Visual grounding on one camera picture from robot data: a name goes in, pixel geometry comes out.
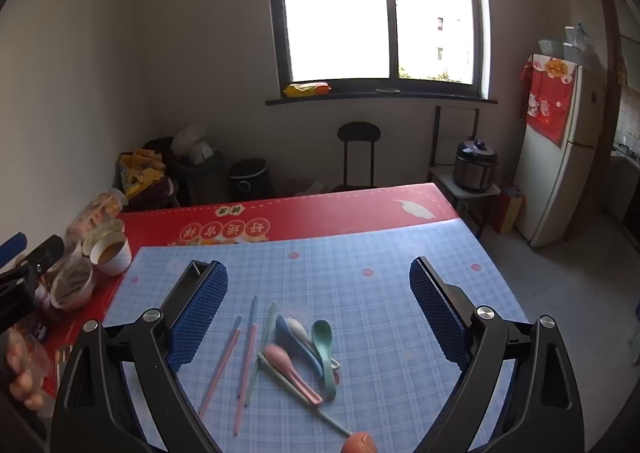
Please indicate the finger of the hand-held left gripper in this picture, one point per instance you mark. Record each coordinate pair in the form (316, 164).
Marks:
(42, 253)
(11, 245)

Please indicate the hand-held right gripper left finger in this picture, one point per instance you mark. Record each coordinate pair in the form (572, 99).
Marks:
(197, 318)

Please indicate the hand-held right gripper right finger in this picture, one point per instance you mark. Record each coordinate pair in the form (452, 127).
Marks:
(440, 318)

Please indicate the pink chopstick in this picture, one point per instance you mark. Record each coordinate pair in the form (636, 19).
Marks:
(245, 383)
(220, 373)

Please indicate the green chopstick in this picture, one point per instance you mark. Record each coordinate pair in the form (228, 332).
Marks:
(267, 328)
(332, 420)

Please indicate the blue spoon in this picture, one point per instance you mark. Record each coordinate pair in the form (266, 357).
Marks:
(284, 328)

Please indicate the pink spoon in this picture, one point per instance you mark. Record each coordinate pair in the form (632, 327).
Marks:
(277, 355)

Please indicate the beige spoon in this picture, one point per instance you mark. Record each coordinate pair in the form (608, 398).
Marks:
(300, 328)

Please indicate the green spoon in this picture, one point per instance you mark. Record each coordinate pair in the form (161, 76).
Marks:
(323, 335)

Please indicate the person's left hand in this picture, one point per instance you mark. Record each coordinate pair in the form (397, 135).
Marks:
(25, 385)

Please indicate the clear plastic cup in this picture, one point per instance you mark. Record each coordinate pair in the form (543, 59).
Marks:
(74, 283)

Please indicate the packaged snack cups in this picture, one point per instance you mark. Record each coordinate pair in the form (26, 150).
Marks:
(95, 213)

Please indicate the blue plaid table mat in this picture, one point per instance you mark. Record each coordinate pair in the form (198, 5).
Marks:
(350, 308)

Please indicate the small white side table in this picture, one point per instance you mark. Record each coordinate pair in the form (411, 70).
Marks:
(460, 193)

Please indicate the red paper bag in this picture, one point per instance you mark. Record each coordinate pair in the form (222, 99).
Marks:
(509, 210)

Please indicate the pile of clothes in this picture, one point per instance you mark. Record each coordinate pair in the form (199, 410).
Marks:
(142, 170)

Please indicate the dark trash bin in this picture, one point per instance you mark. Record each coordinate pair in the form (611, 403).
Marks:
(200, 178)

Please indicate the black air fryer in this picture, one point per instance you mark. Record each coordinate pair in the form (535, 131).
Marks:
(250, 180)

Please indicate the red printed table cover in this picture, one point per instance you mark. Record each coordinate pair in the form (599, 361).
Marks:
(325, 213)

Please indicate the black pressure cooker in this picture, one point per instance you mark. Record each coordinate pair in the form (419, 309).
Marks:
(475, 165)

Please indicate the white plastic bag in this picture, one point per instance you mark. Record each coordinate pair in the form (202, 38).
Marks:
(192, 140)

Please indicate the white fridge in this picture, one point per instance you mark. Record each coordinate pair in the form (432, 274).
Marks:
(555, 173)

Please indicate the black round stool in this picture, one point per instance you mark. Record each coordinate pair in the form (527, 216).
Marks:
(358, 132)

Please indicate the small round dish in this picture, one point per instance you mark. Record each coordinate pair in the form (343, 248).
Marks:
(387, 90)

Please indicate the red printed cloth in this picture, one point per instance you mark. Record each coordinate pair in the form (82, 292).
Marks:
(547, 98)

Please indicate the yellow packet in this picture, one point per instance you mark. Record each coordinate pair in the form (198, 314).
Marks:
(306, 89)

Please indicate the clear containers on fridge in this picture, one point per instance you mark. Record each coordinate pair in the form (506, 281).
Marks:
(575, 45)

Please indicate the black metal frame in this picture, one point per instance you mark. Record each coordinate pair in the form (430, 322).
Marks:
(436, 133)

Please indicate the window with dark frame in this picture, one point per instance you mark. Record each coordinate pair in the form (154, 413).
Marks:
(335, 8)

